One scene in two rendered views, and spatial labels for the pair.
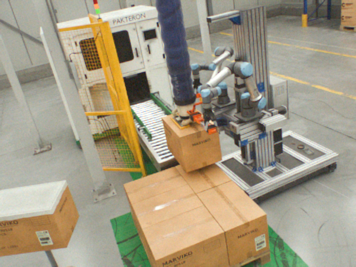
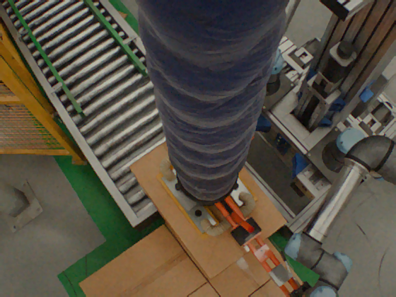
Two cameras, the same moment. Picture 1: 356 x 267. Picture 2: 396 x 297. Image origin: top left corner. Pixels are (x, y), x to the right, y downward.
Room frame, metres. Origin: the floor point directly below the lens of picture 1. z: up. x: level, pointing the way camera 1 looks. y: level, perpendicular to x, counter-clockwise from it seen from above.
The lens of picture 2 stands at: (2.89, 0.02, 2.73)
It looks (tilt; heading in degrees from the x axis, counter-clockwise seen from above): 71 degrees down; 341
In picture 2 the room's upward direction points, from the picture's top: 2 degrees counter-clockwise
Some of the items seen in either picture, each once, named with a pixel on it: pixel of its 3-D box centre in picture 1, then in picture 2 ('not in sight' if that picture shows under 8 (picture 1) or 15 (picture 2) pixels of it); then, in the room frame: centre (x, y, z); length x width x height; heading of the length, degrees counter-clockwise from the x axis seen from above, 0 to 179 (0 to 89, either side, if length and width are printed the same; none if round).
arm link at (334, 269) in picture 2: (213, 92); (332, 268); (2.78, -0.36, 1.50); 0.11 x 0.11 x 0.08; 35
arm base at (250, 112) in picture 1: (248, 110); (340, 153); (3.18, -0.75, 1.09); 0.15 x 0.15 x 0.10
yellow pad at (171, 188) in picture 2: (179, 120); (188, 200); (3.24, -0.04, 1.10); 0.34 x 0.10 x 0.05; 15
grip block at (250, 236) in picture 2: (195, 116); (245, 231); (3.02, -0.20, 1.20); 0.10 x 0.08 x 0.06; 105
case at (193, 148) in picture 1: (190, 138); (206, 204); (3.24, -0.12, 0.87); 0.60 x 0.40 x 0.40; 15
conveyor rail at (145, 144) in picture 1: (137, 133); (44, 81); (4.45, 0.57, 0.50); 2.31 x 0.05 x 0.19; 16
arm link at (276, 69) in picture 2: (221, 88); (268, 63); (3.66, -0.58, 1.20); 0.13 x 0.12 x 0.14; 41
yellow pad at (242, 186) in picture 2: not in sight; (225, 174); (3.29, -0.23, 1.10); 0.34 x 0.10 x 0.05; 15
